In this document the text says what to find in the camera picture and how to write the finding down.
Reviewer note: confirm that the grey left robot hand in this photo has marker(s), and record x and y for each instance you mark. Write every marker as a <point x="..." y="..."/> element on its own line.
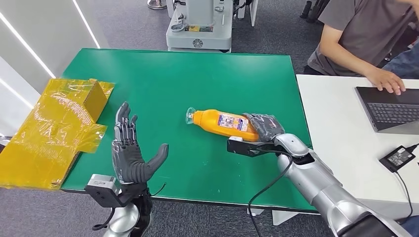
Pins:
<point x="127" y="163"/>

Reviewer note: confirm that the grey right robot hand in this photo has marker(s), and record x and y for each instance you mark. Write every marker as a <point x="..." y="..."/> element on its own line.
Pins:
<point x="268" y="127"/>

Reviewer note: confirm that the orange plastic bottle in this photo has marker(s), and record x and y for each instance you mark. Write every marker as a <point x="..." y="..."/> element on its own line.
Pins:
<point x="209" y="121"/>

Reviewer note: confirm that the person's forearm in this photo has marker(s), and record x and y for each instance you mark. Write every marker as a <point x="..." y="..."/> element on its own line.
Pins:
<point x="343" y="60"/>

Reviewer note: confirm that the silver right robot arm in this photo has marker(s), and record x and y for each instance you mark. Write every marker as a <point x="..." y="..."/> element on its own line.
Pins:
<point x="320" y="183"/>

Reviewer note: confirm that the yellow tape-wrapped cardboard box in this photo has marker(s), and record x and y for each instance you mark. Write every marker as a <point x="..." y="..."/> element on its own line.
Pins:
<point x="49" y="130"/>

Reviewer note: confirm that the grey wheeled machine base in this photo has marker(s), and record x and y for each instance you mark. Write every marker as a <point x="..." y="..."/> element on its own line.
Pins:
<point x="209" y="36"/>

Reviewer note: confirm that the black chair legs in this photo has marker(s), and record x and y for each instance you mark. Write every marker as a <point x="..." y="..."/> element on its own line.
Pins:
<point x="306" y="9"/>

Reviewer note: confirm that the dark grey laptop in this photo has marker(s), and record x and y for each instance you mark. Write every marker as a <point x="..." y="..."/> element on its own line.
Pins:
<point x="392" y="111"/>

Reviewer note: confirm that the person's hand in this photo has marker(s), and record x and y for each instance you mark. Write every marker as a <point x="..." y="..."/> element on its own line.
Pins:
<point x="384" y="80"/>

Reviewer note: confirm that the black power adapter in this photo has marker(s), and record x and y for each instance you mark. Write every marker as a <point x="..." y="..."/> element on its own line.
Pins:
<point x="396" y="158"/>

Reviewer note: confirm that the person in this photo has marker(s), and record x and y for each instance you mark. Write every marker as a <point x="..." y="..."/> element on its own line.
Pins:
<point x="360" y="26"/>

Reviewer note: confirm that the silver round stand base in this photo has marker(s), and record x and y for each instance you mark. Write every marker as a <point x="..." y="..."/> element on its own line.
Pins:
<point x="157" y="5"/>

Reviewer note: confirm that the person's leg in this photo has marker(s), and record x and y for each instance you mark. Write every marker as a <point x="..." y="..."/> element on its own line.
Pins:
<point x="413" y="224"/>

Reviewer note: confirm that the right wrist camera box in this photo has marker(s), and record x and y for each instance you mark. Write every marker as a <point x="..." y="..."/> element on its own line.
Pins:
<point x="242" y="149"/>

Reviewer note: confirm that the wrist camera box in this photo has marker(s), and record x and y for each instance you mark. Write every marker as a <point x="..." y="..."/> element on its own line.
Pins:
<point x="100" y="184"/>
<point x="242" y="149"/>

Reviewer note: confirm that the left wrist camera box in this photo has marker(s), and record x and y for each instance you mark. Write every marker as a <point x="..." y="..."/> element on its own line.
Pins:
<point x="100" y="184"/>

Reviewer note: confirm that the white frame legs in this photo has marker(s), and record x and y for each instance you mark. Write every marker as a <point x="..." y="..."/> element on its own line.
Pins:
<point x="253" y="13"/>

